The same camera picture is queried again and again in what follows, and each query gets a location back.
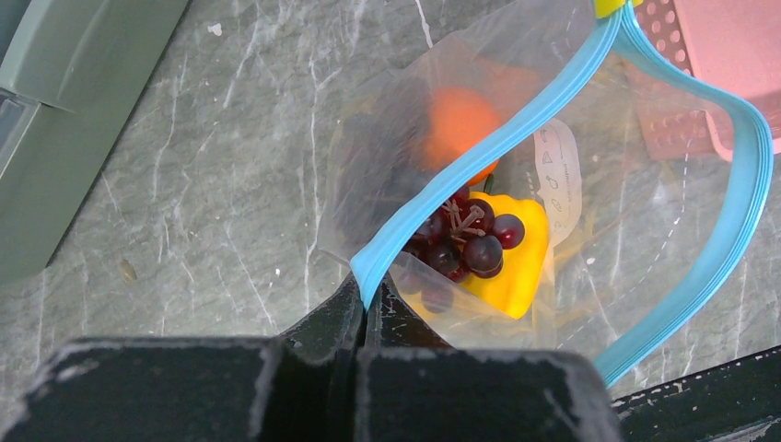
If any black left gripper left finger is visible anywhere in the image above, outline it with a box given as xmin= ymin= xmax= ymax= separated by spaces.
xmin=2 ymin=277 xmax=366 ymax=441

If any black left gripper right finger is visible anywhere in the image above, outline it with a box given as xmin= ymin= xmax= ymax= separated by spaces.
xmin=355 ymin=279 xmax=623 ymax=441

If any yellow bell pepper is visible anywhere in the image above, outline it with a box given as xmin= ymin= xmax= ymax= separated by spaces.
xmin=460 ymin=191 xmax=549 ymax=320

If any dark purple grape bunch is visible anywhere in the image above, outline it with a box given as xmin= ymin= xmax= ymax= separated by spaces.
xmin=393 ymin=187 xmax=525 ymax=318

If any clear zip top bag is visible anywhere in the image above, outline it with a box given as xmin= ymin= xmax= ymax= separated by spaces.
xmin=318 ymin=1 xmax=776 ymax=385

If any orange fruit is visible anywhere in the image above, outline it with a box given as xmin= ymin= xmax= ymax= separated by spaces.
xmin=423 ymin=87 xmax=504 ymax=170

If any grey green storage box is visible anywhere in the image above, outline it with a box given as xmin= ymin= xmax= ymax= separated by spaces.
xmin=1 ymin=1 xmax=187 ymax=282

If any pink plastic basket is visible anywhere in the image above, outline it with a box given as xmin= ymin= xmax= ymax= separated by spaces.
xmin=627 ymin=1 xmax=780 ymax=161

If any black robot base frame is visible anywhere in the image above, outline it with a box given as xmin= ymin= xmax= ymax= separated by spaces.
xmin=612 ymin=346 xmax=780 ymax=441

